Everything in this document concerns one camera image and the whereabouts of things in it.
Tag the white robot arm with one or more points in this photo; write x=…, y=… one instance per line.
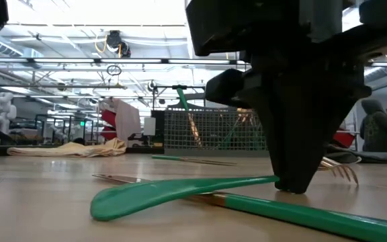
x=2, y=111

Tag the beige cloth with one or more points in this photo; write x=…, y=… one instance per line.
x=79, y=149

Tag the black bar stand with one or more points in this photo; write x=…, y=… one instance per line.
x=180, y=87

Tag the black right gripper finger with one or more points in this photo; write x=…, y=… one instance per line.
x=297, y=144

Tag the white box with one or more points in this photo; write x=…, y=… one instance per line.
x=149, y=126

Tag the black upright panel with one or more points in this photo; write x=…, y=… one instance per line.
x=159, y=131

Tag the grey folded cloth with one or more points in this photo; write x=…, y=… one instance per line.
x=381, y=156

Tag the pink hanging cloth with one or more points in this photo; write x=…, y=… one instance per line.
x=128, y=121

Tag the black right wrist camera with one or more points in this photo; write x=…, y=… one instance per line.
x=225, y=88

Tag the red storage bin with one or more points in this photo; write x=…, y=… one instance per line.
x=343, y=139
x=109, y=119

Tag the black metal frame table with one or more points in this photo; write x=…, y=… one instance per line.
x=64, y=115

